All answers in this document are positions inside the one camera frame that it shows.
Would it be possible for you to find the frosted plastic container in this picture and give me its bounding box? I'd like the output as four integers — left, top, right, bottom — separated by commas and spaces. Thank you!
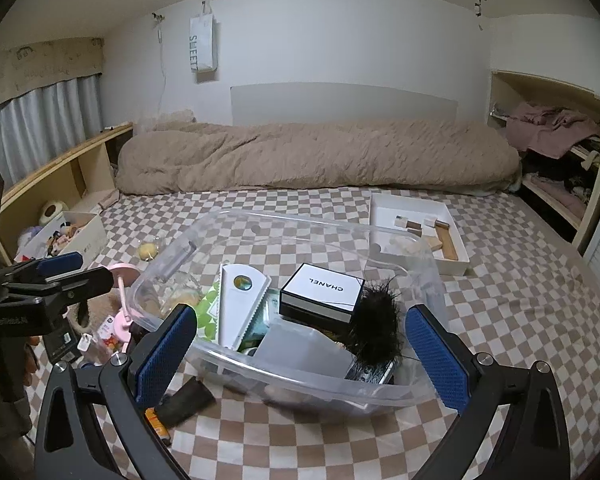
252, 320, 354, 389

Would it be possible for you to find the black product box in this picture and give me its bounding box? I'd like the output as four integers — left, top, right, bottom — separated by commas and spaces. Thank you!
42, 325, 81, 365

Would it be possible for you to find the pink desk lamp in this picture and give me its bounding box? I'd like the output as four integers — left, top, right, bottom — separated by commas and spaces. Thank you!
97, 263, 142, 351

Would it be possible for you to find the black feather fluff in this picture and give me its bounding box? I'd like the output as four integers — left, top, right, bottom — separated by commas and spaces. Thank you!
341, 280, 401, 367

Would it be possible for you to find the clear plastic storage bin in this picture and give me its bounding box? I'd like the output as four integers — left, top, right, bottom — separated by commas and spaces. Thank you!
129, 210, 446, 414

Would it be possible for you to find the white hanging Sweet bag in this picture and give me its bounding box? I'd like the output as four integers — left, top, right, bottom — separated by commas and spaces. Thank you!
188, 0, 218, 74

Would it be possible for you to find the white tray with blocks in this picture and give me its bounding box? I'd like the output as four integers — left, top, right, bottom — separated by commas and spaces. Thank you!
370, 193, 469, 276

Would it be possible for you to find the grey curtain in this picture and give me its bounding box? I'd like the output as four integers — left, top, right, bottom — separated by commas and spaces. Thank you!
0, 75, 104, 188

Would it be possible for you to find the white fan-shaped package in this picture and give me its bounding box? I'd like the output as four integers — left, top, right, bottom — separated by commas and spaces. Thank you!
218, 263, 271, 350

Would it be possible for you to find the checkered bed sheet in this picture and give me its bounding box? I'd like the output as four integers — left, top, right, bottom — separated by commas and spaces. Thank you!
98, 188, 600, 479

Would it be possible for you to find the black playing card box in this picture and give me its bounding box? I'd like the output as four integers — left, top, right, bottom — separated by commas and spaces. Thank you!
344, 360, 396, 385

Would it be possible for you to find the green patterned packet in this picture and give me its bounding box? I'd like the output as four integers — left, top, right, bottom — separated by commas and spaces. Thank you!
194, 280, 221, 344

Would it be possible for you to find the beige curtain valance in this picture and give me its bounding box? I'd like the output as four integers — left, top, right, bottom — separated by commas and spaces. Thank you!
0, 37, 104, 105

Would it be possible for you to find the black foam cylinder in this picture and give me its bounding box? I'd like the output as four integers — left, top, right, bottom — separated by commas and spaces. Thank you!
155, 377, 215, 429

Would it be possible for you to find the white Chanel box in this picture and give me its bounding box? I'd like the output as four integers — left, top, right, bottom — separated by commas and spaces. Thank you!
279, 263, 365, 324

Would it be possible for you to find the beige quilted duvet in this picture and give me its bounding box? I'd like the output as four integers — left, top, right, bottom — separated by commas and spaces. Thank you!
116, 119, 521, 195

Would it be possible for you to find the orange cream tube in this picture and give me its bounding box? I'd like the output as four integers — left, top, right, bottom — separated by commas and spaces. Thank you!
145, 408, 172, 446

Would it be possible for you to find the white box of toys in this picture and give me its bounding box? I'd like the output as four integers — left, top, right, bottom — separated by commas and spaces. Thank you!
16, 211, 107, 270

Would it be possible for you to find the white headboard panel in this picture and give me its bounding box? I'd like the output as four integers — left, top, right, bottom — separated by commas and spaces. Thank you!
230, 82, 457, 126

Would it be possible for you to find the wooden bedside shelf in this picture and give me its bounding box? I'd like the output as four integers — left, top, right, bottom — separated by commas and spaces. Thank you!
0, 122, 133, 263

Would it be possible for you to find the closet shelf with clothes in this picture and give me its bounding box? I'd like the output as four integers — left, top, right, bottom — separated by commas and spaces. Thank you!
488, 70, 600, 252

